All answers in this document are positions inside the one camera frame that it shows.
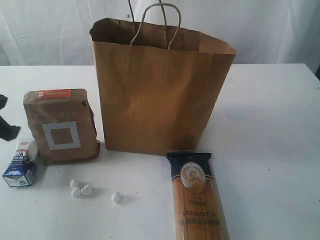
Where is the blue white milk carton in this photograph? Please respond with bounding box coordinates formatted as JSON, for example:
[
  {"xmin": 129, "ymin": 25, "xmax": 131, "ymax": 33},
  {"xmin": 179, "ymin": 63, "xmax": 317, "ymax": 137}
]
[{"xmin": 2, "ymin": 138, "xmax": 40, "ymax": 188}]

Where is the brown kraft pouch orange label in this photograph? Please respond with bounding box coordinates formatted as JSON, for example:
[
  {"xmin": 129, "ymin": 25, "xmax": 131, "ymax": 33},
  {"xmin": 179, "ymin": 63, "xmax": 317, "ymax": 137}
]
[{"xmin": 23, "ymin": 88, "xmax": 100, "ymax": 165}]

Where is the brown paper shopping bag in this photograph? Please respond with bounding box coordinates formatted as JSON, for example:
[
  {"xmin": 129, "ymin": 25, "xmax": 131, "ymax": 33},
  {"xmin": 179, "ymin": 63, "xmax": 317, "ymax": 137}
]
[{"xmin": 89, "ymin": 18, "xmax": 236, "ymax": 156}]

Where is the white pebble candy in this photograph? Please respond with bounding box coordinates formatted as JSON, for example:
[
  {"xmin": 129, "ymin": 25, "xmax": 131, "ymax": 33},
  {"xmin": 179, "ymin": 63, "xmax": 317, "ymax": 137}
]
[
  {"xmin": 70, "ymin": 179, "xmax": 80, "ymax": 189},
  {"xmin": 80, "ymin": 184, "xmax": 93, "ymax": 196},
  {"xmin": 71, "ymin": 187, "xmax": 82, "ymax": 198},
  {"xmin": 111, "ymin": 192, "xmax": 123, "ymax": 204}
]

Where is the spaghetti packet dark blue top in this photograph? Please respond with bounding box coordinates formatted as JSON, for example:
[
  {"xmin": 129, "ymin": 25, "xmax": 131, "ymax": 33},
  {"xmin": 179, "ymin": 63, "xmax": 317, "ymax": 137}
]
[{"xmin": 166, "ymin": 151, "xmax": 230, "ymax": 240}]

